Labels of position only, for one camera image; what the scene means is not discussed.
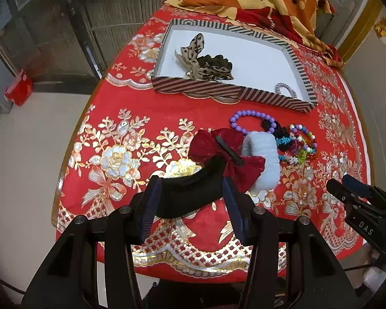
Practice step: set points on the black velvet hair band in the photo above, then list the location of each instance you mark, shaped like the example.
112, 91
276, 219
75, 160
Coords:
186, 196

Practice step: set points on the yellow wall sticker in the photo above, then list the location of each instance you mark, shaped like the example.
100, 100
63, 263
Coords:
384, 27

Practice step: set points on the dark brown scrunchie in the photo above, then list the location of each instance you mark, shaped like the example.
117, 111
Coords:
217, 61

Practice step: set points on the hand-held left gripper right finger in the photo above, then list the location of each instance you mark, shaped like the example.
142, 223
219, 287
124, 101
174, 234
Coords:
234, 202

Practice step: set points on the white fluffy scrunchie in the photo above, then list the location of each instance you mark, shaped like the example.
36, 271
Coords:
270, 164

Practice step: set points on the beige dotted bow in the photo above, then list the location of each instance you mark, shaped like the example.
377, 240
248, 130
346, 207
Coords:
193, 50

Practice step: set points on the orange printed blanket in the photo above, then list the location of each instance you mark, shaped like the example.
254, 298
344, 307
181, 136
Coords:
276, 6

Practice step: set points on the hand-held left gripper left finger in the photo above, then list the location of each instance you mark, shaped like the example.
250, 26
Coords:
149, 199

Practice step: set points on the red bag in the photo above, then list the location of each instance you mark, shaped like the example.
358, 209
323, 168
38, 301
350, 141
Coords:
17, 88

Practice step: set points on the red bow hair clip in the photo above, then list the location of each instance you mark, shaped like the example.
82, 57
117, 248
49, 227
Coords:
206, 148

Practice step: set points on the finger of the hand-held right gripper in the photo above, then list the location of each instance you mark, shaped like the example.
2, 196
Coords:
358, 186
342, 194

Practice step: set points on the black scrunchie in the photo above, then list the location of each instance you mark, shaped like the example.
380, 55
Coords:
281, 132

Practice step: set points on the striped cardboard box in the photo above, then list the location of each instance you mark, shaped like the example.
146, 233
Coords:
244, 48

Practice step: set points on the red floral tablecloth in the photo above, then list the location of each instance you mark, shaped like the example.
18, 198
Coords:
141, 103

